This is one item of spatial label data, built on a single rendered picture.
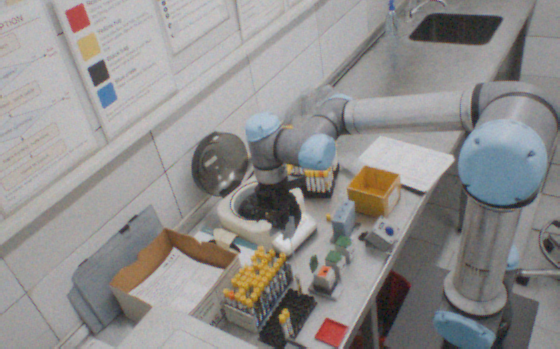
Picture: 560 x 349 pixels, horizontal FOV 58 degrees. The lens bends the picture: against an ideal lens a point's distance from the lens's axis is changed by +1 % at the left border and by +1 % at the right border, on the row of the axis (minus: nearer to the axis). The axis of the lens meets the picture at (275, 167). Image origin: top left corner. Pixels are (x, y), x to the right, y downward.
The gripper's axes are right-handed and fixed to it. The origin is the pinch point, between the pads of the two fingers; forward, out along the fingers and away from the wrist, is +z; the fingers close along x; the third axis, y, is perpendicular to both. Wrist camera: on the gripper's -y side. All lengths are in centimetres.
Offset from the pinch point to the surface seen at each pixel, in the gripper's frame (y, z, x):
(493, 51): -167, 26, 14
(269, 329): 13.7, 23.9, -2.2
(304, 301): 1.8, 24.1, 2.0
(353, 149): -72, 26, -16
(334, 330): 5.7, 25.8, 12.9
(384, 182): -51, 21, 5
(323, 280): -3.8, 19.7, 5.6
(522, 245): -132, 113, 43
